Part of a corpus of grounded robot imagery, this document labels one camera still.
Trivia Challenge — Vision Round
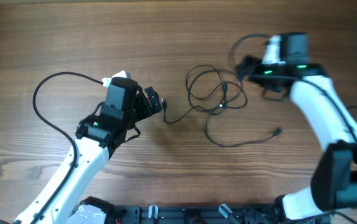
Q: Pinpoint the right camera black cable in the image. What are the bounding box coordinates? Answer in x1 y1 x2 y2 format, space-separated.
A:
228 33 357 224

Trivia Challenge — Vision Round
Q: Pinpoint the black USB cable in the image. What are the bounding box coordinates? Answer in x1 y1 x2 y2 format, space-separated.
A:
160 64 284 148

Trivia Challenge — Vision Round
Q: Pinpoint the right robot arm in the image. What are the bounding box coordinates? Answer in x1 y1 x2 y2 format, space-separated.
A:
236 32 357 223

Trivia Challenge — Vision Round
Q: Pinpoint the camera black cable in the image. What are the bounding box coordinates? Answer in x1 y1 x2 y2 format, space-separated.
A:
228 33 357 224
32 72 104 224

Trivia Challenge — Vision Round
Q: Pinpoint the left camera black cable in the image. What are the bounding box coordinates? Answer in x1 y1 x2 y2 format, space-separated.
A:
32 72 104 224

